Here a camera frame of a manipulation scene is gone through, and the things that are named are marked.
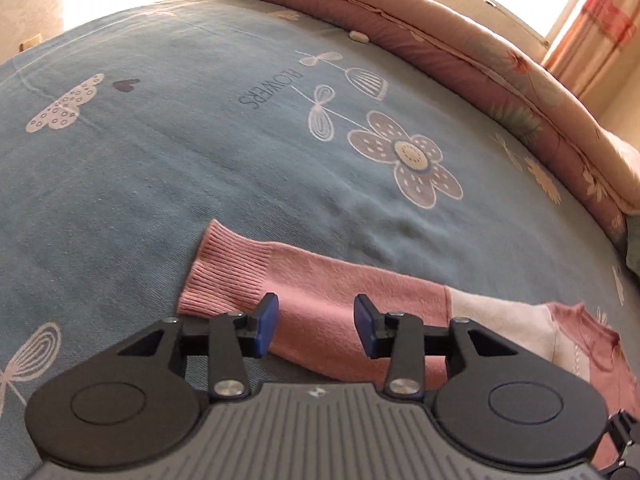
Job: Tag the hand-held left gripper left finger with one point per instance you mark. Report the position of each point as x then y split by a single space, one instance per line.
265 325

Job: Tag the pink patterned curtain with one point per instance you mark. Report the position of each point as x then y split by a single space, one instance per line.
600 35

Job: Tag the pink and cream knit sweater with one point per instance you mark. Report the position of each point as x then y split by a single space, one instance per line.
325 285

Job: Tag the blue floral bed sheet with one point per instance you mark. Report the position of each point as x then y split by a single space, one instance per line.
150 185

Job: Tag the folded pink floral quilt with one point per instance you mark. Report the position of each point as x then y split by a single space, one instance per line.
450 25

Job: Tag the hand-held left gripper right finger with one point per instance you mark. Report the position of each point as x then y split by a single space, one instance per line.
367 325

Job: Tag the white power strip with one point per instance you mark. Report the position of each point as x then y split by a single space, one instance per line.
30 43

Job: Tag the small white oblong object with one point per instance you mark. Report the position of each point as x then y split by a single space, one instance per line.
357 36

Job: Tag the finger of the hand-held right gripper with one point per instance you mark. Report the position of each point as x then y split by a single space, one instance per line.
627 432
625 470

